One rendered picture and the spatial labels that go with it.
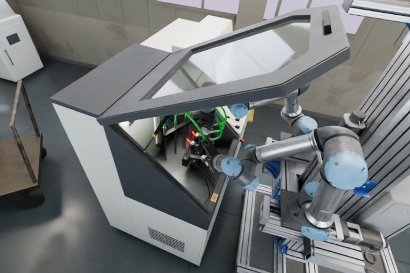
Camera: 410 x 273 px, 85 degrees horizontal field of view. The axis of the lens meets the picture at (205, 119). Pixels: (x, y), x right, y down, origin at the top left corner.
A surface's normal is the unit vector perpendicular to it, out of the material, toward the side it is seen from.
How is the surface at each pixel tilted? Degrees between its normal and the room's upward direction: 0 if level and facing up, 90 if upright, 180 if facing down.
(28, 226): 0
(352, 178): 83
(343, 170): 83
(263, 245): 0
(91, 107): 0
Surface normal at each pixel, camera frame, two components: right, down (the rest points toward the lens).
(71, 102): 0.08, -0.74
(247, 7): -0.24, 0.64
